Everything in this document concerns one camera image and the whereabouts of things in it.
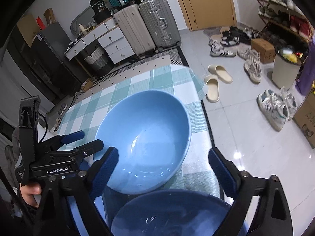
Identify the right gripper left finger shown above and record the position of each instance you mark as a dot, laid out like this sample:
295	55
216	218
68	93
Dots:
54	215

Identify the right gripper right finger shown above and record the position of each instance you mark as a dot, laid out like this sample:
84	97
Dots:
272	215

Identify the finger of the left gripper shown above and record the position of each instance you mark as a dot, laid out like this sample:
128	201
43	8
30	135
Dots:
88	148
73	137

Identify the blue bowl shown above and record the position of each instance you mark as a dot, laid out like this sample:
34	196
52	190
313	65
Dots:
170	212
83	191
152	132

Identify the left hand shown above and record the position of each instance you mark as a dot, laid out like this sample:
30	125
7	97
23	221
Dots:
28	193

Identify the small cardboard box on floor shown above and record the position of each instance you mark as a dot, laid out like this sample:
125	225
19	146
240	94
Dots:
87	85

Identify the woven laundry basket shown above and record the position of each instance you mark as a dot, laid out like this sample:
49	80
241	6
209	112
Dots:
100	61

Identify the teal plaid tablecloth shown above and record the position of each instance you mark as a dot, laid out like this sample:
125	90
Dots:
89	110

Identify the black refrigerator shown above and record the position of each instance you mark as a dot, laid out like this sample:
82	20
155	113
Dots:
64	76

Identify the printed cardboard box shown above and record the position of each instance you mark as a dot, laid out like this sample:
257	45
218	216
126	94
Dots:
305	118

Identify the white desk with drawers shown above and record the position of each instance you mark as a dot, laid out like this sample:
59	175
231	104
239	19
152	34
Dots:
109	36

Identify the white sneaker pair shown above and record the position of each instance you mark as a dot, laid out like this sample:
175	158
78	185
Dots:
277	107

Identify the oval mirror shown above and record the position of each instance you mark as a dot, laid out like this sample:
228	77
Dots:
85	19

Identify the beige slipper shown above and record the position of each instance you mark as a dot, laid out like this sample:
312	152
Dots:
221	73
212	94

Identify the black bag on desk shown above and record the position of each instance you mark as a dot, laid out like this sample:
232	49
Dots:
101	12

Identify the beige suitcase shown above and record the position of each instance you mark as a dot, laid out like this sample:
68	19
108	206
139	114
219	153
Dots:
134	29

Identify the purple plastic bag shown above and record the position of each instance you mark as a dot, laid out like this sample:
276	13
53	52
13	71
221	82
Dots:
304	83

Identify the silver suitcase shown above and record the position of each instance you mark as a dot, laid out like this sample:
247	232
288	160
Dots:
161	24

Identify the white trash bin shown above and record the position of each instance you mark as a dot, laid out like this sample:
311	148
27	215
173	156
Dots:
286	68

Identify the brown cardboard box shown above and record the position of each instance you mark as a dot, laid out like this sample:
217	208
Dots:
265	49

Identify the wooden door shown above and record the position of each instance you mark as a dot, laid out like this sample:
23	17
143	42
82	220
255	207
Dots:
202	14

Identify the wooden shoe rack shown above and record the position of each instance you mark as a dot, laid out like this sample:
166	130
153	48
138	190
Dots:
287	15

